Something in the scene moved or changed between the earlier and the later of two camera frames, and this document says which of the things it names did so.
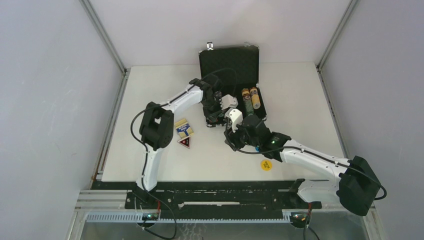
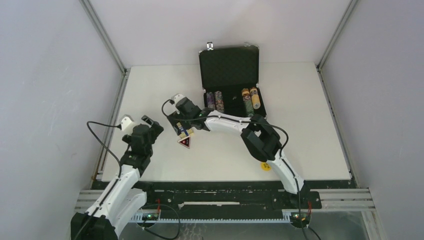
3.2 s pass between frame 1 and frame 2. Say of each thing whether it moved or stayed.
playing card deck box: stayed
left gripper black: moved
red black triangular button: stayed
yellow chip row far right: stayed
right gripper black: moved
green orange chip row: stayed
